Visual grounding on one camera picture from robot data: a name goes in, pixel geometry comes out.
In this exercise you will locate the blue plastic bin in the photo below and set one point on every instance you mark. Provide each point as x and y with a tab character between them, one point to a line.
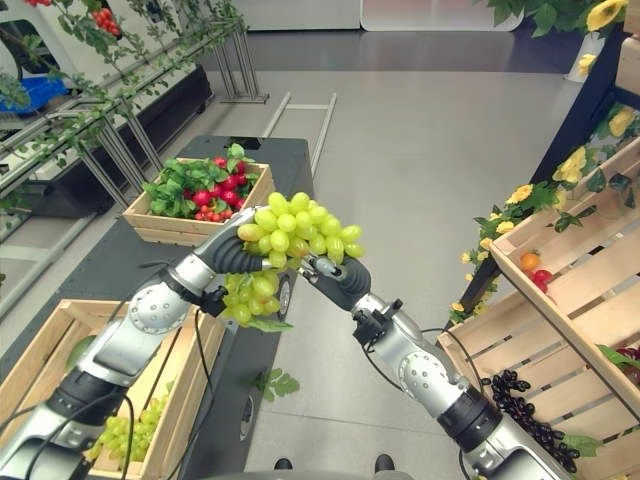
32	95

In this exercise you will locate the orange tomato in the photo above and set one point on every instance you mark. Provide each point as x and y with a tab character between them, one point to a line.
529	260

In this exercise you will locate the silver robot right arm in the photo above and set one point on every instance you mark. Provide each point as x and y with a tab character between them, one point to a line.
450	395

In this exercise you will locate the green melon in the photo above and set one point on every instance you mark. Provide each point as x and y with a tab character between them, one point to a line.
79	353

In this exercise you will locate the slanted wooden crate with tomatoes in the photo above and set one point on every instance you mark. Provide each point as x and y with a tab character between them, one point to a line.
590	270

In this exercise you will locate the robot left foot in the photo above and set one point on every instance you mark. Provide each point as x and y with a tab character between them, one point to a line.
283	464

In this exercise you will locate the green leaf on floor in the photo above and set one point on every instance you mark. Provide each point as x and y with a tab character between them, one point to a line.
276	384

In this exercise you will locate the red cherry tomato cluster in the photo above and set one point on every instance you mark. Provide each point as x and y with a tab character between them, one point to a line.
106	21

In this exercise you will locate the red radishes with green leaves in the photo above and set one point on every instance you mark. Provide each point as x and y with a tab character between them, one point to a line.
200	187

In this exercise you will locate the green grape bunch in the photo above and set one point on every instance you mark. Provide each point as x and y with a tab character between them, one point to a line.
290	240
127	432

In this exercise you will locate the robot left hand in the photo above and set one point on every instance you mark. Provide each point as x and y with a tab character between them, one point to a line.
231	251

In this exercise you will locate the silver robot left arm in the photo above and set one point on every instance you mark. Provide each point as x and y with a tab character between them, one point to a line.
95	360

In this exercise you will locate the metal rack with vines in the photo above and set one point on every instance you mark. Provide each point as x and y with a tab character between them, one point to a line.
110	100

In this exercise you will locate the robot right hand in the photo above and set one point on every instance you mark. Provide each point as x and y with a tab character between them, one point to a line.
344	283

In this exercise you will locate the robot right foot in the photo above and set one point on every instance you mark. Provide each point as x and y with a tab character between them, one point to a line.
384	462

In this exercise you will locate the dark red fruit with leaf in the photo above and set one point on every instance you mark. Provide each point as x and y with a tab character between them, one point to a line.
625	362

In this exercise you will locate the slanted wooden crate with grapes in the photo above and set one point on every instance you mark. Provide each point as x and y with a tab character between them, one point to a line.
550	370

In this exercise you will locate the grey metal ladder frame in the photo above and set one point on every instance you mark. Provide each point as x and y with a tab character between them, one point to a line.
305	125

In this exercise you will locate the yellow flower garland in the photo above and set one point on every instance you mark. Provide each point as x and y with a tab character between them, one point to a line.
550	200

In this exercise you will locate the wooden crate with radishes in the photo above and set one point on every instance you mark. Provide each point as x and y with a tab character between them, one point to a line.
200	220

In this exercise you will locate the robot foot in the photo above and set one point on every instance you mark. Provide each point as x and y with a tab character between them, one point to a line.
384	462
283	464

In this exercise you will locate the dark purple grape bunch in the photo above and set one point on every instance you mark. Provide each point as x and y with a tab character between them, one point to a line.
530	425

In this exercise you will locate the black cart platform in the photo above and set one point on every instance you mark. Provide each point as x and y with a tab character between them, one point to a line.
150	280

